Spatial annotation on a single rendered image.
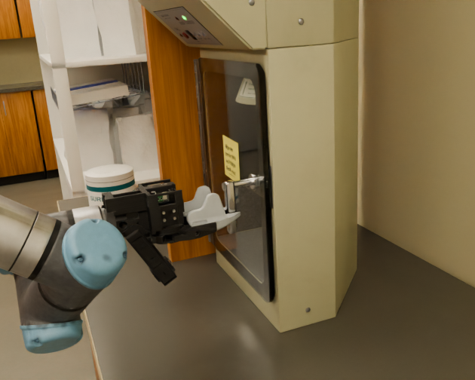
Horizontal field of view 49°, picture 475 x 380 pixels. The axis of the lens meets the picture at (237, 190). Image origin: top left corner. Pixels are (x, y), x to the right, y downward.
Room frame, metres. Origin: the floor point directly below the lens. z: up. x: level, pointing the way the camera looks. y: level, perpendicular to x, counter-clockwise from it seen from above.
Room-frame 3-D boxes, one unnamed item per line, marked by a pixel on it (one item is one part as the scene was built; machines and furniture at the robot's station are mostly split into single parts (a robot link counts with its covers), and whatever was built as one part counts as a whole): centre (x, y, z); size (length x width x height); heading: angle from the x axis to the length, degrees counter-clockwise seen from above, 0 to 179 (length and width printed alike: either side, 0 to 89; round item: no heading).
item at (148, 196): (0.76, 0.14, 1.17); 0.12 x 0.08 x 0.09; 111
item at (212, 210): (0.78, 0.04, 1.17); 0.09 x 0.03 x 0.06; 107
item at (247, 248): (0.93, 0.01, 1.19); 0.30 x 0.01 x 0.40; 21
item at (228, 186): (0.82, 0.00, 1.17); 0.05 x 0.03 x 0.10; 111
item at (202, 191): (0.82, 0.05, 1.17); 0.09 x 0.03 x 0.06; 115
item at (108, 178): (1.39, 0.35, 1.02); 0.13 x 0.13 x 0.15
